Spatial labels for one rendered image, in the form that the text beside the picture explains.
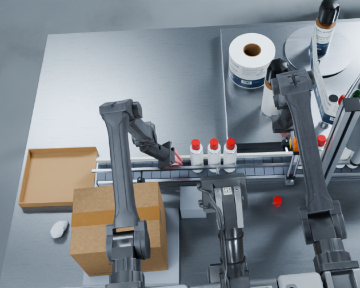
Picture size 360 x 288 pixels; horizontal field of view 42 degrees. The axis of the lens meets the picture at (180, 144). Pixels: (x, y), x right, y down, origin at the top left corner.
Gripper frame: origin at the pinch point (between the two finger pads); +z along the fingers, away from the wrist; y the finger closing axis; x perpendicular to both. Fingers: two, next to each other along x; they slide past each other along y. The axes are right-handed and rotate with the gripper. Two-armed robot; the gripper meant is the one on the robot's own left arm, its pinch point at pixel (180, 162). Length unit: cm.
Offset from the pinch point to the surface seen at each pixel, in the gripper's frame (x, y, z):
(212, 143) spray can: -19.6, -0.7, -2.8
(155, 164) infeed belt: 11.8, 2.9, -2.5
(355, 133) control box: -71, -17, 1
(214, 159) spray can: -14.2, -2.4, 4.1
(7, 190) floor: 148, 37, -2
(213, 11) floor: 44, 183, 85
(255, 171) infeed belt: -19.4, -2.3, 23.8
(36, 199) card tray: 53, -9, -31
